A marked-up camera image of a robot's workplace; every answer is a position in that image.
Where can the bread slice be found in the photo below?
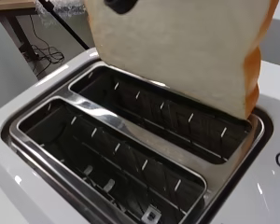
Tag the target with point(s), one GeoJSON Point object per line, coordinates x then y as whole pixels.
{"type": "Point", "coordinates": [177, 56]}

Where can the white steel toaster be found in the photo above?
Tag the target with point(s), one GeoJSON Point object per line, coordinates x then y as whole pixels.
{"type": "Point", "coordinates": [37, 193]}

